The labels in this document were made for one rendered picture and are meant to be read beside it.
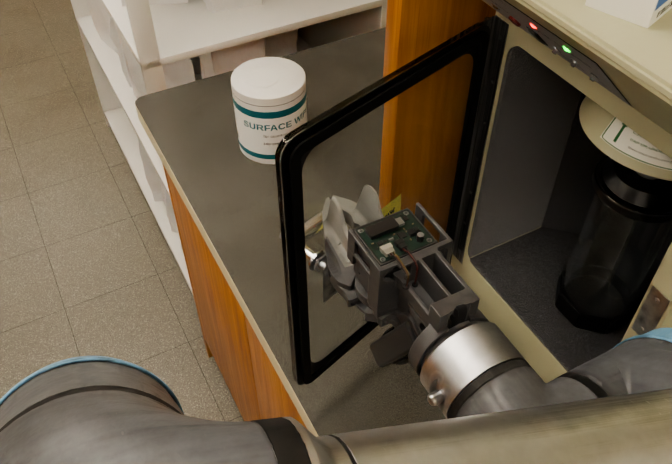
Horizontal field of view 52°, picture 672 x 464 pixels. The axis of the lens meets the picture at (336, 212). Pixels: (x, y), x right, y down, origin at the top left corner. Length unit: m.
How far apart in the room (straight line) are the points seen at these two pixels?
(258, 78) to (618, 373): 0.85
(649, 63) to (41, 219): 2.38
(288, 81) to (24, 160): 1.90
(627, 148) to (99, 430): 0.57
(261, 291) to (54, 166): 1.93
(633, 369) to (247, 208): 0.78
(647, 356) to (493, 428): 0.24
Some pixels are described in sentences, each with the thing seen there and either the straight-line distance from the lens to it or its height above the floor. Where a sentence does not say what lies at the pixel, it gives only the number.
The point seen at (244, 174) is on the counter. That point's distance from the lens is 1.25.
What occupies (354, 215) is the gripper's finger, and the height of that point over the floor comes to 1.29.
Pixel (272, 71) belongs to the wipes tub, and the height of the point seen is 1.09.
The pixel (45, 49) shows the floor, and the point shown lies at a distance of 3.65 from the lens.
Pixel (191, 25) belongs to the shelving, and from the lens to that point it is 1.74.
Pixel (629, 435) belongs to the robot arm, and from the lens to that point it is 0.37.
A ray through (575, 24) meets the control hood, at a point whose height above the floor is 1.51.
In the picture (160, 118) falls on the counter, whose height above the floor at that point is 0.94.
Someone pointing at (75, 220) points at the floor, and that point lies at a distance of 2.64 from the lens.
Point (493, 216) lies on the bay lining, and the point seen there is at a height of 1.09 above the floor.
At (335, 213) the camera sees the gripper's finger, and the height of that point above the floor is 1.32.
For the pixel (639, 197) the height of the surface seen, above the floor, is 1.25.
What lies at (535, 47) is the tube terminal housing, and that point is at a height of 1.38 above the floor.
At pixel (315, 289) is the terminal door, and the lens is 0.77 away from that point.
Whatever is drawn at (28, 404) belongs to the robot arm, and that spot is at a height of 1.47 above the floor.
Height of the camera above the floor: 1.77
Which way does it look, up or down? 45 degrees down
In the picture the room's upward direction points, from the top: straight up
